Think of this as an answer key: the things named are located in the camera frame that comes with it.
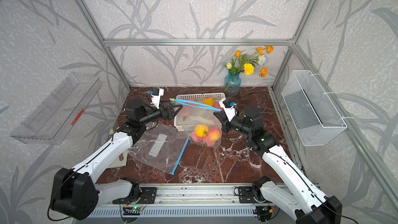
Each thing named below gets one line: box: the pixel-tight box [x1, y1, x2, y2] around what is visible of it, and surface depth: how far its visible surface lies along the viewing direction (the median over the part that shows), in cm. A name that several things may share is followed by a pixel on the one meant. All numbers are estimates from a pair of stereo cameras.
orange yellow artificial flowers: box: [224, 45, 275, 76], surface depth 103 cm
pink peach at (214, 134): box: [208, 128, 221, 142], surface depth 82 cm
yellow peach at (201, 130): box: [194, 124, 209, 138], surface depth 84 cm
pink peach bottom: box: [202, 134, 216, 147], surface depth 87 cm
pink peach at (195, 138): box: [190, 131, 203, 143], surface depth 89 cm
